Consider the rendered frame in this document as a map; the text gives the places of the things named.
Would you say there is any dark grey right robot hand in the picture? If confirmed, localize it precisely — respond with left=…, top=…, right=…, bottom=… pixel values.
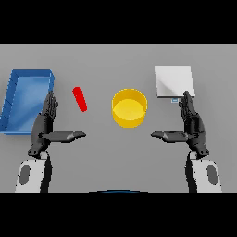
left=150, top=90, right=210, bottom=160

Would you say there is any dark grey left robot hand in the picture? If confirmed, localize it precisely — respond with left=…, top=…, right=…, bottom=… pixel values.
left=27, top=90, right=87, bottom=160

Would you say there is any pale square measuring scale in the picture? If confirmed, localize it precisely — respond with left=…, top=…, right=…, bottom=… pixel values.
left=154, top=65, right=196, bottom=104

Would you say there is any yellow bowl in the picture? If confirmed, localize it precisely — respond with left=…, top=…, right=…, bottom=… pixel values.
left=111, top=88, right=149, bottom=129

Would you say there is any blue tray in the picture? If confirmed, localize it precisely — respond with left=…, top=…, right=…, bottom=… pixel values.
left=0, top=69, right=56, bottom=136

